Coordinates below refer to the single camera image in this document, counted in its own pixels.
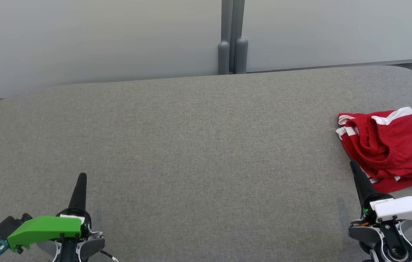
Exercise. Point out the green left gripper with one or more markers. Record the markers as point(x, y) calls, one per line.
point(45, 227)

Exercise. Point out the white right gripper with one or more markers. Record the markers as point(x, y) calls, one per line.
point(406, 209)

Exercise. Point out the red shirt with white sleeves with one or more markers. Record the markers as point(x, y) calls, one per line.
point(388, 186)

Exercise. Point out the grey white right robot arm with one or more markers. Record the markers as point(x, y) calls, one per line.
point(391, 240)

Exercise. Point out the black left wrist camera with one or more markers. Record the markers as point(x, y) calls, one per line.
point(5, 227)

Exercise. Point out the grey partition post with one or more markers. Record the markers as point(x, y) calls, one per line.
point(224, 54)
point(241, 54)

